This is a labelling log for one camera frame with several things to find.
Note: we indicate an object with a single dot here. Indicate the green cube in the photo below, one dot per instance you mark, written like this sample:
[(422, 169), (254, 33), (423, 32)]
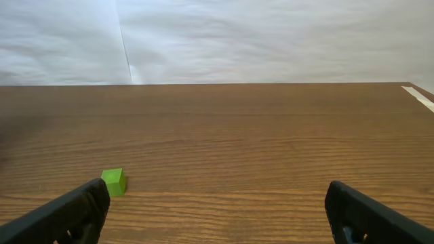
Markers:
[(117, 183)]

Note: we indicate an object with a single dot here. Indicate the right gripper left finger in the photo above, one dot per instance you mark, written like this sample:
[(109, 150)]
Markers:
[(68, 213)]

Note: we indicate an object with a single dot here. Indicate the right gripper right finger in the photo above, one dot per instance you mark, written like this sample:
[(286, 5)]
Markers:
[(373, 217)]

